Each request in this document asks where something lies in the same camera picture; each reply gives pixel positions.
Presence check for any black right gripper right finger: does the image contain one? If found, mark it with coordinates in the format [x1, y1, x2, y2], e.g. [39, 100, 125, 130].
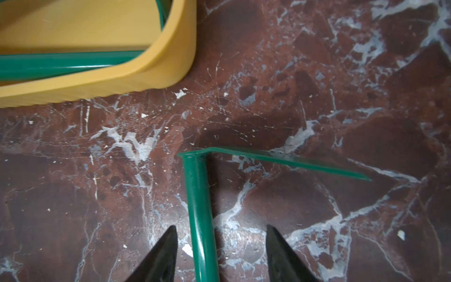
[265, 224, 318, 282]

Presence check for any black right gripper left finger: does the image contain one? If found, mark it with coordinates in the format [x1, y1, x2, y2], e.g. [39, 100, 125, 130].
[125, 225, 178, 282]

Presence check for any green hoe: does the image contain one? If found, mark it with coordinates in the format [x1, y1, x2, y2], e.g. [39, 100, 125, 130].
[179, 147, 371, 282]
[1, 1, 172, 82]

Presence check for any yellow plastic storage box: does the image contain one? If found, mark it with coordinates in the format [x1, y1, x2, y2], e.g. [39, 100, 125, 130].
[1, 1, 197, 108]

